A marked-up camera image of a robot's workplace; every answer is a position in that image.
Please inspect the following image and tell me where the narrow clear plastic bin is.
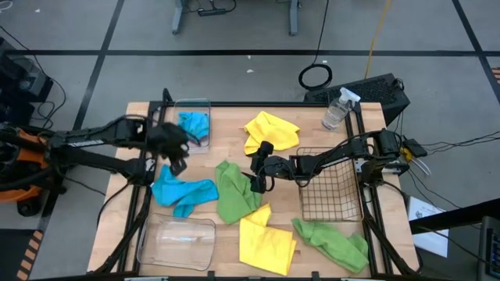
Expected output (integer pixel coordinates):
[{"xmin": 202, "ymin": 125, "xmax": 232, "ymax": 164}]
[{"xmin": 173, "ymin": 98, "xmax": 213, "ymax": 154}]

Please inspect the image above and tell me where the black mat with striped edge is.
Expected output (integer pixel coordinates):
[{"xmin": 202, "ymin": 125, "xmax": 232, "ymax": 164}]
[{"xmin": 0, "ymin": 228, "xmax": 45, "ymax": 281}]

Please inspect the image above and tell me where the metal wire basket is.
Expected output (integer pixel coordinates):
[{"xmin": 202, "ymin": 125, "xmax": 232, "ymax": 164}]
[{"xmin": 295, "ymin": 146, "xmax": 364, "ymax": 223}]

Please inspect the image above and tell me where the yellow cable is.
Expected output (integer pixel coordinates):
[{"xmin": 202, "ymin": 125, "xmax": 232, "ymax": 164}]
[{"xmin": 364, "ymin": 0, "xmax": 392, "ymax": 79}]

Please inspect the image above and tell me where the black power strip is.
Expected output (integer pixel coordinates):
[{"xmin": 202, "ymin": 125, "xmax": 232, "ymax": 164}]
[{"xmin": 197, "ymin": 7, "xmax": 227, "ymax": 17}]

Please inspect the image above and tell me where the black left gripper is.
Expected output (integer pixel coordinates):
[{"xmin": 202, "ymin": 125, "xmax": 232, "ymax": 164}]
[{"xmin": 146, "ymin": 123, "xmax": 204, "ymax": 177}]

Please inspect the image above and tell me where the black table frame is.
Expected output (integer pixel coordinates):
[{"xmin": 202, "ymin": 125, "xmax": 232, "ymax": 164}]
[{"xmin": 93, "ymin": 88, "xmax": 423, "ymax": 276}]

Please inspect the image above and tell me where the black metal beam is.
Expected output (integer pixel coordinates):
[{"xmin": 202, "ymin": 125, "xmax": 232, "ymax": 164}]
[{"xmin": 409, "ymin": 197, "xmax": 500, "ymax": 235}]

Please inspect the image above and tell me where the green microfiber towel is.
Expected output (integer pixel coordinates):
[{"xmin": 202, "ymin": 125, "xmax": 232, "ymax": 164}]
[
  {"xmin": 291, "ymin": 217, "xmax": 370, "ymax": 274},
  {"xmin": 214, "ymin": 159, "xmax": 263, "ymax": 226}
]

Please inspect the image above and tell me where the white paper sheet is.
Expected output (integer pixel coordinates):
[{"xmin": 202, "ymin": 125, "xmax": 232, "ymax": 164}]
[{"xmin": 407, "ymin": 196, "xmax": 450, "ymax": 258}]

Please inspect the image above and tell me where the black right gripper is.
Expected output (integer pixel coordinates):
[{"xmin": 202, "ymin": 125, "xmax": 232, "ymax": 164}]
[{"xmin": 241, "ymin": 140, "xmax": 298, "ymax": 194}]

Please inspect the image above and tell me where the grey keypad device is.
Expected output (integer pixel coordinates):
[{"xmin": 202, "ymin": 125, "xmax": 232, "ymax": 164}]
[{"xmin": 477, "ymin": 215, "xmax": 500, "ymax": 281}]

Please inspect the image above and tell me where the black coiled cable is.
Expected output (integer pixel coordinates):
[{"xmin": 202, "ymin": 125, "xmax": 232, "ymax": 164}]
[{"xmin": 298, "ymin": 0, "xmax": 334, "ymax": 91}]

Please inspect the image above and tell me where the wide clear plastic bin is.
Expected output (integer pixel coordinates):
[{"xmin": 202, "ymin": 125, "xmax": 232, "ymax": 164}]
[{"xmin": 136, "ymin": 212, "xmax": 217, "ymax": 272}]

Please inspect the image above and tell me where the yellow microfiber towel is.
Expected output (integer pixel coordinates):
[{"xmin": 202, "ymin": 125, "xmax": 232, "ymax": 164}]
[
  {"xmin": 243, "ymin": 110, "xmax": 301, "ymax": 156},
  {"xmin": 238, "ymin": 202, "xmax": 298, "ymax": 276}
]

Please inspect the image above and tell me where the black computer case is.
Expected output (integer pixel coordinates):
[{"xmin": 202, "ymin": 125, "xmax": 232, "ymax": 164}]
[{"xmin": 303, "ymin": 73, "xmax": 411, "ymax": 126}]

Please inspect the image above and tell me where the clear spray bottle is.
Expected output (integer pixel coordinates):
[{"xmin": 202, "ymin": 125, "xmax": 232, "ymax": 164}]
[{"xmin": 320, "ymin": 87, "xmax": 362, "ymax": 130}]

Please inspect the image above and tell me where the black power adapter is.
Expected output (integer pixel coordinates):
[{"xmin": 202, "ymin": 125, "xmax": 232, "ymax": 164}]
[{"xmin": 402, "ymin": 138, "xmax": 429, "ymax": 158}]

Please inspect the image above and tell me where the grey desk leg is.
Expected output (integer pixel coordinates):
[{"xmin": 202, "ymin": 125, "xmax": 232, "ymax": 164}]
[
  {"xmin": 287, "ymin": 0, "xmax": 302, "ymax": 37},
  {"xmin": 171, "ymin": 0, "xmax": 188, "ymax": 36}
]

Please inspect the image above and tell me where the orange vacuum cleaner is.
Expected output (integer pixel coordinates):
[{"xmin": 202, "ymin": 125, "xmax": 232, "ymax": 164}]
[{"xmin": 0, "ymin": 120, "xmax": 54, "ymax": 218}]

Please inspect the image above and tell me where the black equipment case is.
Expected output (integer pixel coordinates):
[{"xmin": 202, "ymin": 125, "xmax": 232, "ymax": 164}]
[{"xmin": 0, "ymin": 37, "xmax": 54, "ymax": 126}]

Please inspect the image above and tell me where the blue microfiber towel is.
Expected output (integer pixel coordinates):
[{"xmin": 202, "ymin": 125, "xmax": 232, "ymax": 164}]
[
  {"xmin": 177, "ymin": 112, "xmax": 211, "ymax": 148},
  {"xmin": 151, "ymin": 163, "xmax": 220, "ymax": 219}
]

